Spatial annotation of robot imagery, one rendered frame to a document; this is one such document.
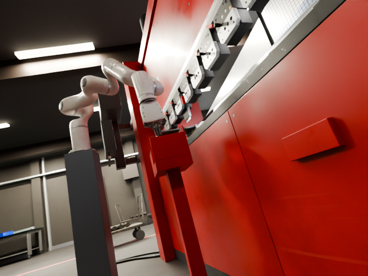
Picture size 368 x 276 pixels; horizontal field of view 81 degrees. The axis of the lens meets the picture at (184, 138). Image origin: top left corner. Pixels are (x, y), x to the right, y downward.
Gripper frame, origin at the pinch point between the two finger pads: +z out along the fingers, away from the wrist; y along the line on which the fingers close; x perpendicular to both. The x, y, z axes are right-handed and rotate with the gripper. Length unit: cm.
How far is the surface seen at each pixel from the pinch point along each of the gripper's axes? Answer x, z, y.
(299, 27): 57, 1, -34
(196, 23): -1, -58, -42
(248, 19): 27, -31, -50
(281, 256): 19, 61, -23
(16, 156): -664, -258, 346
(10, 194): -840, -185, 462
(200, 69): -12, -35, -38
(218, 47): 8, -33, -43
